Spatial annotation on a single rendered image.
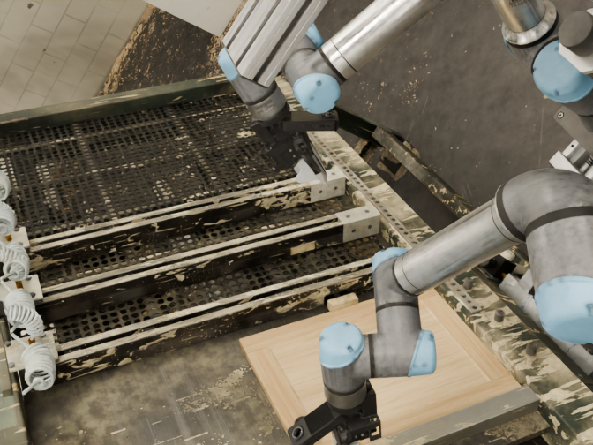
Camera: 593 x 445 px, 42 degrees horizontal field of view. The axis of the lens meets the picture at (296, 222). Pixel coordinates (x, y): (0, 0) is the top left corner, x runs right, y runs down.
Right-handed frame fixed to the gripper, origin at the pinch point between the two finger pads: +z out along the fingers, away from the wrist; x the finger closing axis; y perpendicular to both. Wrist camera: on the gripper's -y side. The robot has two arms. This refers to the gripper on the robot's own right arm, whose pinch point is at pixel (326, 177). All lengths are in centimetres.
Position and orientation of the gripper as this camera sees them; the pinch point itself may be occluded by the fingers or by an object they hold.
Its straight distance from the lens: 164.5
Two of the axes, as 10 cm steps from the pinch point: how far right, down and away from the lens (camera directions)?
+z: 4.7, 6.8, 5.6
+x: 0.7, 6.1, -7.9
